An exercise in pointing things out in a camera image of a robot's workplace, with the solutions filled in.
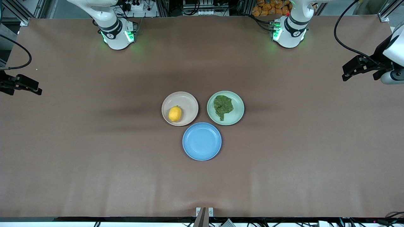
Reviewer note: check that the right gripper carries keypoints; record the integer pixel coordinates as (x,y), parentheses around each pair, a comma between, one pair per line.
(4,82)

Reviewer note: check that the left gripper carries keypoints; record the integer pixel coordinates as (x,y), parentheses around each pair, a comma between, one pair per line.
(379,64)

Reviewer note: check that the green lettuce leaf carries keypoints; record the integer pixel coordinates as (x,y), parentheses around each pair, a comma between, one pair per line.
(222,105)

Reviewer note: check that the yellow lemon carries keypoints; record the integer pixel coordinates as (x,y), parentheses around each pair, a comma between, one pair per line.
(175,113)

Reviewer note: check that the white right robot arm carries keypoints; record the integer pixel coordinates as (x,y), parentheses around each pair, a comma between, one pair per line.
(116,34)

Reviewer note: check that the bag of oranges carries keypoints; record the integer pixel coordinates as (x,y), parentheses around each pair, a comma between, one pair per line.
(271,8)

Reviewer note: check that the white power strip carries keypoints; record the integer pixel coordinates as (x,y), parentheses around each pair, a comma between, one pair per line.
(139,8)

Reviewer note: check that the light green plate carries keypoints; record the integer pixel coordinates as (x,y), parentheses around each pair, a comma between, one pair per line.
(236,116)

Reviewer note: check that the beige plate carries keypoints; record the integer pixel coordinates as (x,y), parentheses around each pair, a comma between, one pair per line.
(187,104)

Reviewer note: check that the white electronic device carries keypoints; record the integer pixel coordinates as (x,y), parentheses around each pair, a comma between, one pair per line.
(205,8)

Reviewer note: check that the blue plate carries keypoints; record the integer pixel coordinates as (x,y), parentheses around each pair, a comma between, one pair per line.
(202,142)

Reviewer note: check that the aluminium frame post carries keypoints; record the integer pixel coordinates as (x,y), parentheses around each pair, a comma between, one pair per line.
(25,12)
(386,14)

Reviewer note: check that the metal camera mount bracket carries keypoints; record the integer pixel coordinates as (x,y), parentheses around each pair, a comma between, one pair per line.
(204,216)

